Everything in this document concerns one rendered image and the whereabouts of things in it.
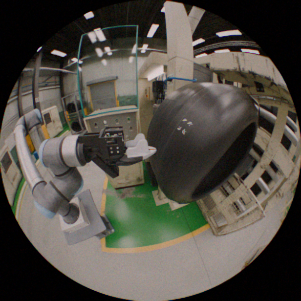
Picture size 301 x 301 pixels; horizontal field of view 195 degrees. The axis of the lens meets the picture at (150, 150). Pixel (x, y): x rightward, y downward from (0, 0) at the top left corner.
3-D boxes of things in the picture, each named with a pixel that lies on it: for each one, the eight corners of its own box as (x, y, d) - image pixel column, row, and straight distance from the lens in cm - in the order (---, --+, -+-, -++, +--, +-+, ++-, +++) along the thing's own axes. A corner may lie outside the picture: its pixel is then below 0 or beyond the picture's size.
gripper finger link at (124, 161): (143, 160, 22) (108, 162, 22) (143, 164, 23) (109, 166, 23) (140, 149, 26) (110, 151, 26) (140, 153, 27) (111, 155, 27)
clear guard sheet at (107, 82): (84, 117, 100) (82, 35, 128) (138, 108, 90) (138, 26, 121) (83, 118, 98) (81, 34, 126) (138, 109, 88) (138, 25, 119)
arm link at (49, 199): (11, 121, 87) (42, 221, 35) (23, 113, 86) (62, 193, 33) (15, 135, 92) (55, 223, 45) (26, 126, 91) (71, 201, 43)
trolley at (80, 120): (84, 129, 550) (76, 95, 534) (95, 127, 518) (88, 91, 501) (73, 141, 444) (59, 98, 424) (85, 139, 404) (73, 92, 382)
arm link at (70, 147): (71, 173, 29) (81, 153, 35) (85, 173, 27) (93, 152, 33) (57, 146, 25) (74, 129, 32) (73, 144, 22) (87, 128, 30)
